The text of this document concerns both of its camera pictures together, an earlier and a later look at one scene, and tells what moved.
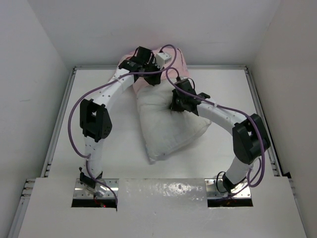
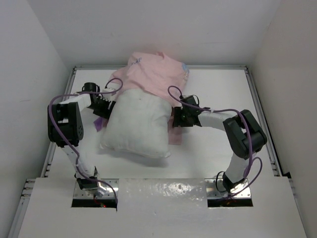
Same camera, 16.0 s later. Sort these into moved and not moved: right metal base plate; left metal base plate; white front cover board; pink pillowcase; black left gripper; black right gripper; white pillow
Moved: black right gripper; black left gripper; pink pillowcase; white pillow
Not moved: white front cover board; right metal base plate; left metal base plate
